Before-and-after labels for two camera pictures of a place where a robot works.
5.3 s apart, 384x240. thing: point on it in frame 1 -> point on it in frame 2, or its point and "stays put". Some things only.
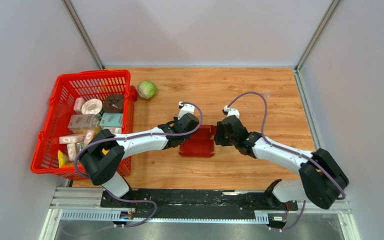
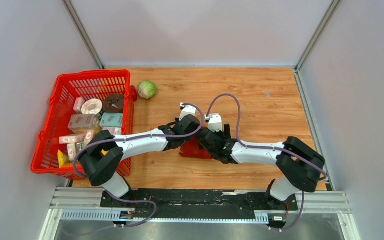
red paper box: [200, 144] stays put
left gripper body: [184, 137] stays put
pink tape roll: [92, 106] stays put
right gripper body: [222, 139] -> [227, 132]
